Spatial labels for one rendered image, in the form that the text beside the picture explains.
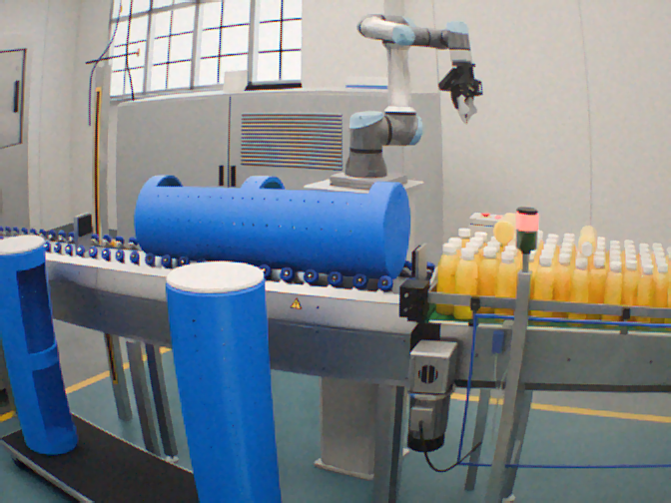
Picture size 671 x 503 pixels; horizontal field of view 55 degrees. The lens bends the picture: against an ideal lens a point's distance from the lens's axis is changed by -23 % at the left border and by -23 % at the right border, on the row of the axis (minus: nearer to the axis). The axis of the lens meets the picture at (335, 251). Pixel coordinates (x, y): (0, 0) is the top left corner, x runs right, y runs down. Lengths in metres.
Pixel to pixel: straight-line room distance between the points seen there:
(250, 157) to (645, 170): 2.53
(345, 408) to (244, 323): 1.01
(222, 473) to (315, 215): 0.84
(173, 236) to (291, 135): 1.83
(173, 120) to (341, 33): 1.29
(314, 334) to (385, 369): 0.24
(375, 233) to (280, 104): 2.13
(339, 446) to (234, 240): 1.04
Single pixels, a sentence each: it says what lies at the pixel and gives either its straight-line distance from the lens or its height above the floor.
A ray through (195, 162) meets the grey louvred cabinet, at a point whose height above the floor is 1.02.
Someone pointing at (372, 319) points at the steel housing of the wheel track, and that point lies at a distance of 2.35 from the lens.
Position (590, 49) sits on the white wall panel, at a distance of 4.88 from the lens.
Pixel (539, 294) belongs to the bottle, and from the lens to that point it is 2.16.
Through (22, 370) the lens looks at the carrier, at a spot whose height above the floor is 0.55.
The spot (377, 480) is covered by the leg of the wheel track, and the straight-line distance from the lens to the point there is 2.64.
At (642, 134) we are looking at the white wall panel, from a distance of 4.83.
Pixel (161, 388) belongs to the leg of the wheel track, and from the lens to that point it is 3.07.
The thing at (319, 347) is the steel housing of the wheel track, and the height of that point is 0.74.
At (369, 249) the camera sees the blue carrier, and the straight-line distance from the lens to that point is 2.29.
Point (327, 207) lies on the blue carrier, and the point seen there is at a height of 1.17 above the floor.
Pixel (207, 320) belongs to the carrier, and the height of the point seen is 0.95.
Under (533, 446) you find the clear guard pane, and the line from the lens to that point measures 2.25.
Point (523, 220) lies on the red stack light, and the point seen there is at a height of 1.24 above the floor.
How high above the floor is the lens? 1.61
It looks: 14 degrees down
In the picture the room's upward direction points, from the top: straight up
